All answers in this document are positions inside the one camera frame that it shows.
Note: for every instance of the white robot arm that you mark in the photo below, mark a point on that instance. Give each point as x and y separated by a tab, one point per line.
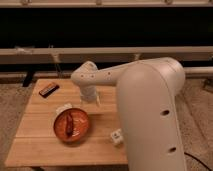
145	98

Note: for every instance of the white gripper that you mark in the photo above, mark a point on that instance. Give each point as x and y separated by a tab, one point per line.
89	94

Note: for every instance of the wooden table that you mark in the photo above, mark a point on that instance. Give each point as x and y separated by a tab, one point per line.
36	145

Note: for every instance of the white plastic bottle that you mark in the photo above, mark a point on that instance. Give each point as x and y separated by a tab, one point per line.
116	137

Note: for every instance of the orange bowl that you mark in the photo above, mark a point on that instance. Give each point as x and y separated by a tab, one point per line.
81	125

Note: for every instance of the brown food piece in bowl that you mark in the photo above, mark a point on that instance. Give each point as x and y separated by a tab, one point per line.
69	125

